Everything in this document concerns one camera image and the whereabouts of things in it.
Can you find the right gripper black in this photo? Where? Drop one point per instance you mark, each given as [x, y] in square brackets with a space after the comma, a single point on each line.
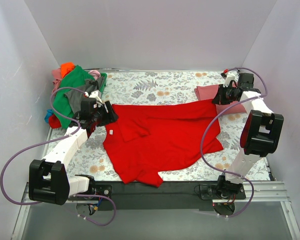
[219, 95]

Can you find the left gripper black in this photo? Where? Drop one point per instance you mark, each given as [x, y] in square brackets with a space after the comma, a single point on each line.
[109, 115]

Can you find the red t-shirt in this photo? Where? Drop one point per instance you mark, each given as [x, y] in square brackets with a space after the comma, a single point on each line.
[149, 139]

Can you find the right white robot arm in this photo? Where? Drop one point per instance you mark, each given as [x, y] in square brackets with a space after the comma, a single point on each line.
[260, 135]

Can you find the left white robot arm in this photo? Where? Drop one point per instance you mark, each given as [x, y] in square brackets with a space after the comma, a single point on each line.
[48, 179]

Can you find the folded pink t-shirt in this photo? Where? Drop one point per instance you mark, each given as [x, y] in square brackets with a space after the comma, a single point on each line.
[209, 92]

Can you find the floral patterned table mat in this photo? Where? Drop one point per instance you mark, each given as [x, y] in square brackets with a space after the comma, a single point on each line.
[155, 88]

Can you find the green plastic basket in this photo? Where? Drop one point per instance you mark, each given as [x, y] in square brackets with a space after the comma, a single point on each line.
[100, 80]

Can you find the grey t-shirt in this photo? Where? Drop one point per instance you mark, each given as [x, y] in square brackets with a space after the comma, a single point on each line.
[74, 97]

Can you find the green t-shirt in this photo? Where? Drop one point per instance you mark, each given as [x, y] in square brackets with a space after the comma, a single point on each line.
[72, 81]

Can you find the red garment in pile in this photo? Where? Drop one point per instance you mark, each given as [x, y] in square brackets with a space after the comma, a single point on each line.
[54, 122]

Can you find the blue t-shirt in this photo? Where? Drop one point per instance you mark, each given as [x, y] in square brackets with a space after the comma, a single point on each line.
[48, 115]

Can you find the orange t-shirt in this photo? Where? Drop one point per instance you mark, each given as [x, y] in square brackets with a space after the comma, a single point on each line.
[66, 68]

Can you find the pink t-shirt in pile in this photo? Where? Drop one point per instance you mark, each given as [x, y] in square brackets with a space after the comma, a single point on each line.
[57, 78]

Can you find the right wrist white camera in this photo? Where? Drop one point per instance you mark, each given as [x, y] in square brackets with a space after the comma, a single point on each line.
[229, 78]

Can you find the wrist white camera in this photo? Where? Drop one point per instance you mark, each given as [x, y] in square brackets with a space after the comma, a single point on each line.
[229, 78]
[95, 95]

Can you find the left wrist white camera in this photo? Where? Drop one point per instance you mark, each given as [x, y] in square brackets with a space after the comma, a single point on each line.
[95, 95]

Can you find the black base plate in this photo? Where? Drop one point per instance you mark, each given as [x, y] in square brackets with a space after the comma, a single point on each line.
[171, 195]

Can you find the aluminium frame rail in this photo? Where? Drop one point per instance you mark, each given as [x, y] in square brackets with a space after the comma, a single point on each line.
[264, 191]

